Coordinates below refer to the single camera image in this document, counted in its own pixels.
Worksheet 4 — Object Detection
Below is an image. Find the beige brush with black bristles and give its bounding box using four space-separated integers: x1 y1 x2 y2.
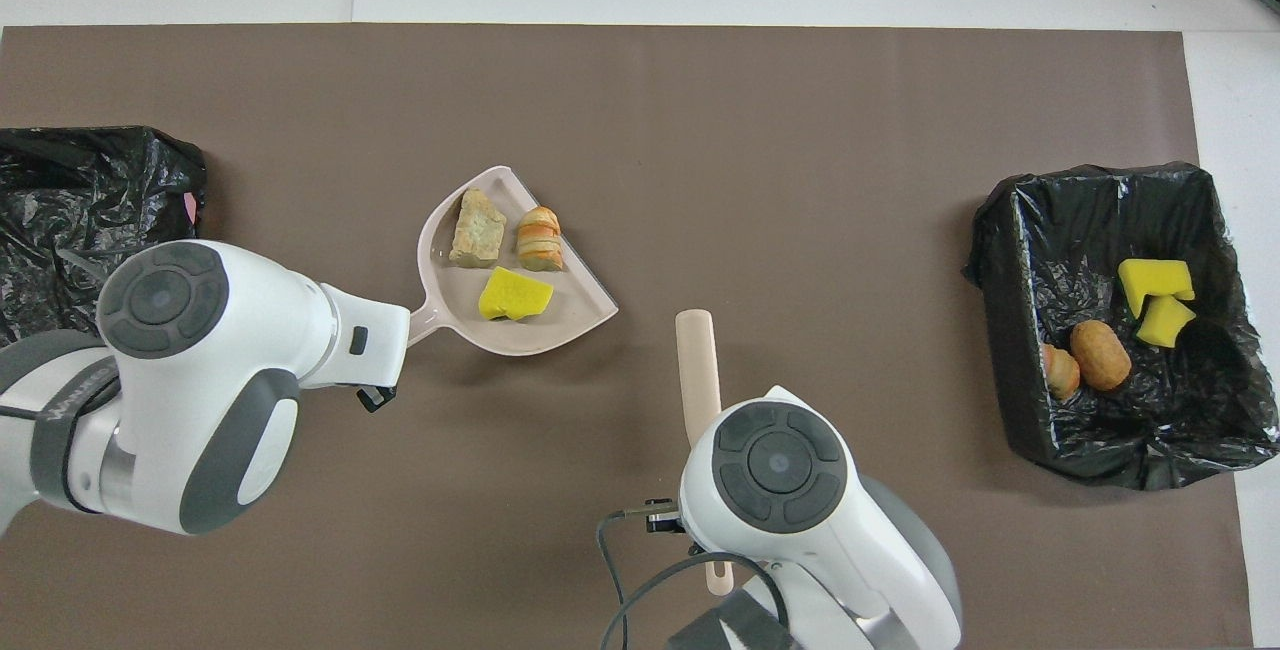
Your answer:
675 309 736 596

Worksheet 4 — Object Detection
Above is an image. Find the yellow sponge chunk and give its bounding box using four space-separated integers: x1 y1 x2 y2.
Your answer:
477 266 555 323

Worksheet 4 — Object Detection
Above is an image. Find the beige bread slab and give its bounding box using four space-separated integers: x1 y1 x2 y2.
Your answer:
449 188 508 267

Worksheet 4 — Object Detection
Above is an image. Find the beige plastic dustpan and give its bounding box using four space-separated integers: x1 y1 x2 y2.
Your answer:
405 165 619 358

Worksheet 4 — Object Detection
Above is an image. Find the rounded beige bread piece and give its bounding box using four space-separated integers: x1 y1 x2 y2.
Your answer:
516 206 564 273

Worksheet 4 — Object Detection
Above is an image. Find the crusty beige bread piece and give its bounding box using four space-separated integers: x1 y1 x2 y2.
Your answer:
1040 342 1082 402

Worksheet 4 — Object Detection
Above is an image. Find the brown fried croquette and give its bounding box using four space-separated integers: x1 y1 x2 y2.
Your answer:
1069 319 1133 392

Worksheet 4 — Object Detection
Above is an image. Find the small yellow sponge wedge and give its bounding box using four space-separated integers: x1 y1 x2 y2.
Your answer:
1136 295 1197 349

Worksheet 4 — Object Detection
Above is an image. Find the large notched yellow sponge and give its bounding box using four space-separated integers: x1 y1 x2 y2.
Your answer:
1117 258 1196 319

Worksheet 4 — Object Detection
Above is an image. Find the black bag wrapped bin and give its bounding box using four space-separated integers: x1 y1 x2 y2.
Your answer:
0 125 208 351

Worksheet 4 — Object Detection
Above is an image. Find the open bin with black bag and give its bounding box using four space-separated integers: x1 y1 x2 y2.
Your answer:
962 162 1280 491

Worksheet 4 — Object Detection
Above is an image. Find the brown table mat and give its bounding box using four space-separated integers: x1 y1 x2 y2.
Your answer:
0 23 1256 650

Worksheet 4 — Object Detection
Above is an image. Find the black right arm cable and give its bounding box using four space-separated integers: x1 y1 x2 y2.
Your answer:
597 505 791 650

